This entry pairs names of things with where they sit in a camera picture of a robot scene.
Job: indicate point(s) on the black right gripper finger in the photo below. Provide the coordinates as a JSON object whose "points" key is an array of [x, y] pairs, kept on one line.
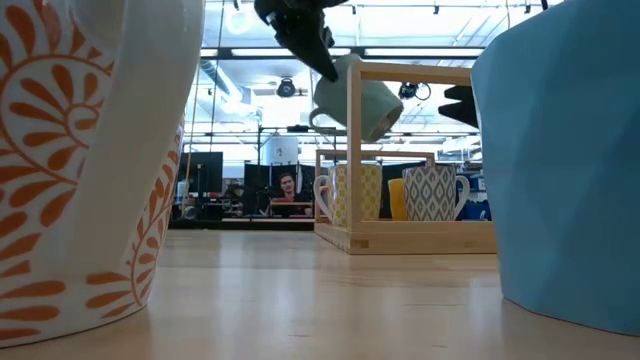
{"points": [[462, 112], [462, 93]]}

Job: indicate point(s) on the sage green mug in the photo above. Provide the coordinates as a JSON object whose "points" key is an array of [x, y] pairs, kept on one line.
{"points": [[380, 105]]}

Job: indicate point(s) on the grey white diamond pattern mug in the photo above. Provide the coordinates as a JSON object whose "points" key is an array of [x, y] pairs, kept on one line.
{"points": [[430, 195]]}

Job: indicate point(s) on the plain yellow mug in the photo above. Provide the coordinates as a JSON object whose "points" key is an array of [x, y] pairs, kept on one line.
{"points": [[396, 200]]}

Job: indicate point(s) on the blue faceted mug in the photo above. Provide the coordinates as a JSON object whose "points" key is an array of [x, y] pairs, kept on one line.
{"points": [[565, 175]]}

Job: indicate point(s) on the yellow white patterned mug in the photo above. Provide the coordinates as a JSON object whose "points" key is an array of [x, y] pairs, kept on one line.
{"points": [[372, 192]]}

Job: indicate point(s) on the wooden mug rack frame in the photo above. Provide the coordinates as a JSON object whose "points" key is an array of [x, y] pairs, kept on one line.
{"points": [[425, 239]]}

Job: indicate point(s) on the white mug orange leaf pattern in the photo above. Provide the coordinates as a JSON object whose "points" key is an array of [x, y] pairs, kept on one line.
{"points": [[110, 175]]}

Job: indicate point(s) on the black ceiling beam with lights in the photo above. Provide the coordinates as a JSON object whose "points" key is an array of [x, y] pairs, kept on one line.
{"points": [[450, 51]]}

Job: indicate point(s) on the black round ceiling spotlight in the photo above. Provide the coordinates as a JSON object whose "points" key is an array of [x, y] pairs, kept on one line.
{"points": [[286, 88]]}

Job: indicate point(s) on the blue storage bins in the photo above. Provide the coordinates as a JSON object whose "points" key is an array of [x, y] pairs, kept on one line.
{"points": [[477, 210]]}

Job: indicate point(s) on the person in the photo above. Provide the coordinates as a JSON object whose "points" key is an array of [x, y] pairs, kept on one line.
{"points": [[287, 184]]}

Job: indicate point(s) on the black partition curtain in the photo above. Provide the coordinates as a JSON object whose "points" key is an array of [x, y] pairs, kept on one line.
{"points": [[257, 185]]}

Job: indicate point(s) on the black monitor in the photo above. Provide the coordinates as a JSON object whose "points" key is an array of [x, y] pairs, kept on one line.
{"points": [[205, 172]]}

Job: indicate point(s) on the black metal frame stand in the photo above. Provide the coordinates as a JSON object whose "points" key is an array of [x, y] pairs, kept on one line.
{"points": [[297, 128]]}

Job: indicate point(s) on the grey ceiling duct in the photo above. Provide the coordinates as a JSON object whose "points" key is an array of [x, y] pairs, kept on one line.
{"points": [[225, 82]]}

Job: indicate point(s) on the black table edge rail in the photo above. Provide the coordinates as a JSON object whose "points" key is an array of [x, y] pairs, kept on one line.
{"points": [[250, 225]]}

